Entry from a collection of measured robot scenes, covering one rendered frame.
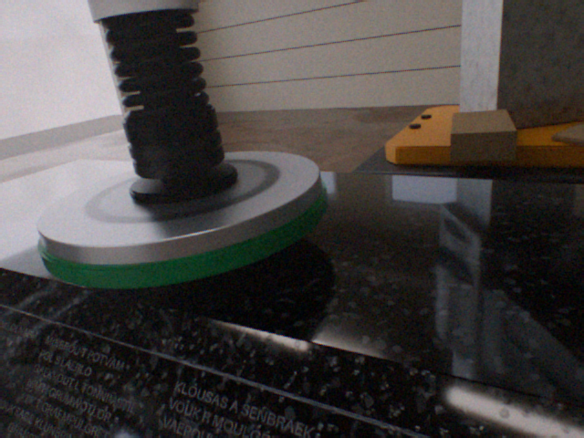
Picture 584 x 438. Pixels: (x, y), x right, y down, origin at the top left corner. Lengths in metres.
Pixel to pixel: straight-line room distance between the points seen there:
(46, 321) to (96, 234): 0.12
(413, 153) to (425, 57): 5.67
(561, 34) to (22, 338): 0.99
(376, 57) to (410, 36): 0.56
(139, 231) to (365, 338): 0.14
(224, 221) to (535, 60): 0.85
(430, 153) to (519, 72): 0.24
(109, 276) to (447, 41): 6.31
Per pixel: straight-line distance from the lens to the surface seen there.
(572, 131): 0.93
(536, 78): 1.02
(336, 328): 0.24
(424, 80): 6.59
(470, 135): 0.78
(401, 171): 0.89
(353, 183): 0.47
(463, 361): 0.23
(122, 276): 0.26
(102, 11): 0.31
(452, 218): 0.37
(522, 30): 1.00
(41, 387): 0.37
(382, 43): 6.78
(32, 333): 0.39
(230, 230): 0.25
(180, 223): 0.26
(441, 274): 0.29
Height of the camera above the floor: 1.00
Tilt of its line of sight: 22 degrees down
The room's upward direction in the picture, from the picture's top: 8 degrees counter-clockwise
